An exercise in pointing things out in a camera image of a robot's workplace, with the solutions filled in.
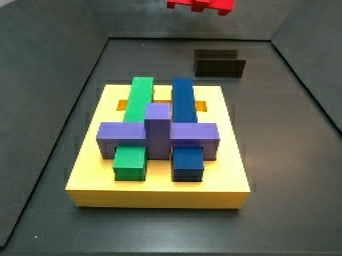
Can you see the red cross-shaped block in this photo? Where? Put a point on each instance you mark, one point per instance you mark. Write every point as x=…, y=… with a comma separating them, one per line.
x=224, y=6

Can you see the purple cross-shaped block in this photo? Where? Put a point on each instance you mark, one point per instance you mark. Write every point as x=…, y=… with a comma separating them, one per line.
x=158, y=134

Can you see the blue long bar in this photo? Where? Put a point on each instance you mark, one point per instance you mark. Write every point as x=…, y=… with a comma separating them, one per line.
x=188, y=158

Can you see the green long bar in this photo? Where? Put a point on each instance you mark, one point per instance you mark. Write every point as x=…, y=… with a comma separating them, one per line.
x=130, y=161

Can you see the yellow base board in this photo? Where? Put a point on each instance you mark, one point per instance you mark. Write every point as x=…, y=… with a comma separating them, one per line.
x=224, y=189

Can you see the black block holder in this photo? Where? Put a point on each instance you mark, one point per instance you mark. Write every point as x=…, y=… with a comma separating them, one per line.
x=218, y=63

